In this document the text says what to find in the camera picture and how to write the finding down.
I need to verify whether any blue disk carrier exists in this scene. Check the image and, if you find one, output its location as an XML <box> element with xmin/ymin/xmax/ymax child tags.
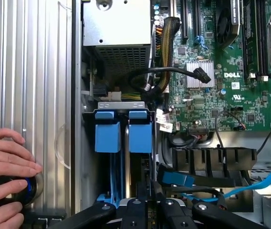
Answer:
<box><xmin>94</xmin><ymin>109</ymin><xmax>126</xmax><ymax>208</ymax></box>

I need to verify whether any metal disk bay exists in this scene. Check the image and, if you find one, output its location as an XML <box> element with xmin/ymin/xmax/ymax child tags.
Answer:
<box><xmin>81</xmin><ymin>101</ymin><xmax>159</xmax><ymax>208</ymax></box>

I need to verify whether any person's left hand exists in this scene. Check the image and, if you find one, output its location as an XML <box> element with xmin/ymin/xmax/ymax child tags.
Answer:
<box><xmin>0</xmin><ymin>128</ymin><xmax>43</xmax><ymax>178</ymax></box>

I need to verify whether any black plastic shroud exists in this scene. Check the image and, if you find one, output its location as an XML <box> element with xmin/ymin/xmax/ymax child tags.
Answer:
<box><xmin>172</xmin><ymin>147</ymin><xmax>257</xmax><ymax>188</ymax></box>

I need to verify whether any black keyboard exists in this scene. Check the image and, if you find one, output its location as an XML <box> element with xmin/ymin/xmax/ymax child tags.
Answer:
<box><xmin>28</xmin><ymin>209</ymin><xmax>67</xmax><ymax>229</ymax></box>

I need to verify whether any open PC case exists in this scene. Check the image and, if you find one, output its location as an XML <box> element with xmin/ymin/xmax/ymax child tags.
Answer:
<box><xmin>70</xmin><ymin>0</ymin><xmax>271</xmax><ymax>229</ymax></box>

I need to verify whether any clear round disc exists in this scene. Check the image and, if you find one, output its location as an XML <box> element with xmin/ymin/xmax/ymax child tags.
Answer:
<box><xmin>54</xmin><ymin>124</ymin><xmax>73</xmax><ymax>167</ymax></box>

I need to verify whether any green motherboard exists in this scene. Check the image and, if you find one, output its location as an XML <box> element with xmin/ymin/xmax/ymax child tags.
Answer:
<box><xmin>151</xmin><ymin>0</ymin><xmax>271</xmax><ymax>134</ymax></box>

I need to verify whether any silver chipset heatsink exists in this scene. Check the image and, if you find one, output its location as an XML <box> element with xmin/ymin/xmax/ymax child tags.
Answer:
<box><xmin>186</xmin><ymin>61</ymin><xmax>215</xmax><ymax>90</ymax></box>

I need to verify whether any silver power supply unit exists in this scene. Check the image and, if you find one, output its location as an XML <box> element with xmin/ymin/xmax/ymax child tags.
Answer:
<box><xmin>81</xmin><ymin>0</ymin><xmax>152</xmax><ymax>74</ymax></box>

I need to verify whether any installed black RAM stick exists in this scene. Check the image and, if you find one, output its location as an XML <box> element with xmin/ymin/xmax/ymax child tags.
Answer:
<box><xmin>242</xmin><ymin>0</ymin><xmax>260</xmax><ymax>79</ymax></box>

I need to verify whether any black graphics card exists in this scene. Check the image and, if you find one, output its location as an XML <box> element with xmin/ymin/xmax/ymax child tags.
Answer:
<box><xmin>215</xmin><ymin>0</ymin><xmax>242</xmax><ymax>50</ymax></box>

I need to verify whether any blue flat SATA wire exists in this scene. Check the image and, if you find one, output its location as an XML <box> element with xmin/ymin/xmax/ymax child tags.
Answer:
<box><xmin>180</xmin><ymin>164</ymin><xmax>271</xmax><ymax>203</ymax></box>

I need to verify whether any thin black looped wire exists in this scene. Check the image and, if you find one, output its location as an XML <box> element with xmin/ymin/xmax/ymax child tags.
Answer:
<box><xmin>215</xmin><ymin>111</ymin><xmax>247</xmax><ymax>148</ymax></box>

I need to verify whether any black angled-plug wire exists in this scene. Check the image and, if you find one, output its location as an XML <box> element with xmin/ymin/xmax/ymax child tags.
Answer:
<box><xmin>128</xmin><ymin>66</ymin><xmax>212</xmax><ymax>93</ymax></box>

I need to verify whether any braided yellow-black cable bundle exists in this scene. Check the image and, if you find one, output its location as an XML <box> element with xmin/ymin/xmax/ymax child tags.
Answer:
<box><xmin>153</xmin><ymin>16</ymin><xmax>181</xmax><ymax>96</ymax></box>

